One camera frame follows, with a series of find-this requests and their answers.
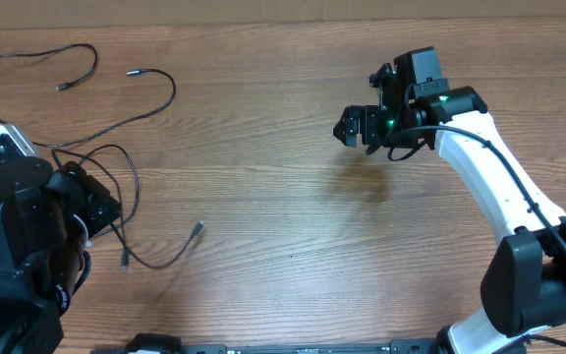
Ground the black usb cable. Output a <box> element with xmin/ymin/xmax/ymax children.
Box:
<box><xmin>110</xmin><ymin>220</ymin><xmax>205</xmax><ymax>273</ymax></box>
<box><xmin>50</xmin><ymin>144</ymin><xmax>141</xmax><ymax>237</ymax></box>
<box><xmin>0</xmin><ymin>42</ymin><xmax>178</xmax><ymax>148</ymax></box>

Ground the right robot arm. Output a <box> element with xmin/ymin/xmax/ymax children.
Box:
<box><xmin>333</xmin><ymin>47</ymin><xmax>566</xmax><ymax>353</ymax></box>

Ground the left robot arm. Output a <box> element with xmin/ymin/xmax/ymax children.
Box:
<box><xmin>0</xmin><ymin>156</ymin><xmax>122</xmax><ymax>353</ymax></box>

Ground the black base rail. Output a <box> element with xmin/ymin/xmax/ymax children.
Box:
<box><xmin>90</xmin><ymin>333</ymin><xmax>453</xmax><ymax>354</ymax></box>

